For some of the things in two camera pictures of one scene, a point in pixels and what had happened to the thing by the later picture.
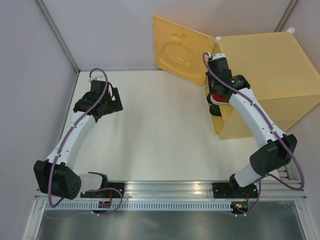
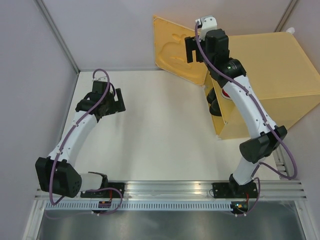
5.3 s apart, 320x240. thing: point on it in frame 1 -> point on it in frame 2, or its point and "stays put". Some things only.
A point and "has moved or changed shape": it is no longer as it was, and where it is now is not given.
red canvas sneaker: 216,99 has moved or changed shape
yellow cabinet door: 180,51 stays put
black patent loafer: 208,98 stays put
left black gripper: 115,105 stays put
